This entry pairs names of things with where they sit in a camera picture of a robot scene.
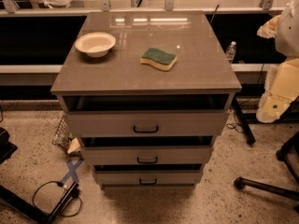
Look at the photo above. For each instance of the green yellow sponge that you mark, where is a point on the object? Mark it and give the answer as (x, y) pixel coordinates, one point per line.
(159, 59)

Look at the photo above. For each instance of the clear plastic water bottle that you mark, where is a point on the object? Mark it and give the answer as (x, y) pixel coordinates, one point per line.
(231, 51)

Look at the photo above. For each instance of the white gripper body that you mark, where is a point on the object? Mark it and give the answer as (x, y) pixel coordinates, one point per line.
(288, 33)

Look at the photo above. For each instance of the black table leg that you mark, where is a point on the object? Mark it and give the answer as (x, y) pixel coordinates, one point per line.
(244, 124)

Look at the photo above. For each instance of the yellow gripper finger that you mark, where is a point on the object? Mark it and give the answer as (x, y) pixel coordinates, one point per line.
(271, 108)
(268, 30)

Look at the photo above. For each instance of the black metal stand base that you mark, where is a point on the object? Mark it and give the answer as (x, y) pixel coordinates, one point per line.
(48, 203)

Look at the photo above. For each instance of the blue tape cross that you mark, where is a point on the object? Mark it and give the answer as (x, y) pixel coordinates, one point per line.
(72, 166)

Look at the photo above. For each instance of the white paper bowl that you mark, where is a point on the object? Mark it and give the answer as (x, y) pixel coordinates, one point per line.
(96, 44)

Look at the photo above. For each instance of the grey drawer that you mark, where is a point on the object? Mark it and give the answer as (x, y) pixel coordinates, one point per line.
(133, 124)
(145, 155)
(147, 178)

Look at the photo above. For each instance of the grey bottom drawer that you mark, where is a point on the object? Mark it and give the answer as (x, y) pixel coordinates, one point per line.
(147, 178)

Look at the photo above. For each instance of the wire mesh basket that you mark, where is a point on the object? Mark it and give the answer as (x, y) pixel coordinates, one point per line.
(65, 140)

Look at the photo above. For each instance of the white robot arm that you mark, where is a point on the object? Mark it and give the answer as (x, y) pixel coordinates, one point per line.
(286, 40)

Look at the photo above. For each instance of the grey top drawer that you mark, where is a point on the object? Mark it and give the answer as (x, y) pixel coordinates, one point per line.
(133, 124)

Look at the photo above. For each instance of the grey drawer cabinet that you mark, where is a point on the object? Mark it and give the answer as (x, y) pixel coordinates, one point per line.
(201, 80)

